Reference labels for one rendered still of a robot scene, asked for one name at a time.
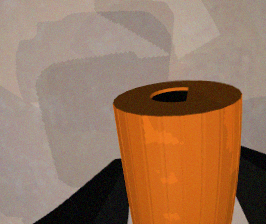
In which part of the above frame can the orange cylindrical knob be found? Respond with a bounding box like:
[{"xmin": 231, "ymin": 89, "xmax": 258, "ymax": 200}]
[{"xmin": 113, "ymin": 80, "xmax": 242, "ymax": 224}]

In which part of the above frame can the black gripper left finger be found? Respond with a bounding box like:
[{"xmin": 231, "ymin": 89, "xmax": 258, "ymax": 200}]
[{"xmin": 33, "ymin": 159, "xmax": 129, "ymax": 224}]

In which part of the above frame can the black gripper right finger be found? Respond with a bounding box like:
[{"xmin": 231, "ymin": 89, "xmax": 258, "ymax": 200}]
[{"xmin": 235, "ymin": 145, "xmax": 266, "ymax": 224}]

